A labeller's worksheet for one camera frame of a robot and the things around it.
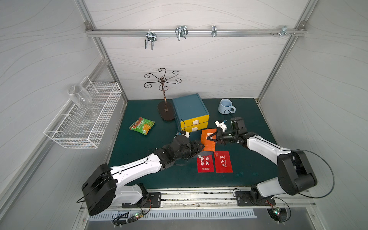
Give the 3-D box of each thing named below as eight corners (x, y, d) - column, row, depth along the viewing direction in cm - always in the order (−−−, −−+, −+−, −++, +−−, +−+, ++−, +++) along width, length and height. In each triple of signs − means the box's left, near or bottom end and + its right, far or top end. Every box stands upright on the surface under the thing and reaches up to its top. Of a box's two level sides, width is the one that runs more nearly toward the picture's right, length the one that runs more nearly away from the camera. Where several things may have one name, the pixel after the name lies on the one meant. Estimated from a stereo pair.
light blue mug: (218, 115, 114) (221, 107, 107) (217, 106, 121) (219, 98, 114) (233, 115, 114) (236, 107, 107) (230, 106, 121) (233, 98, 114)
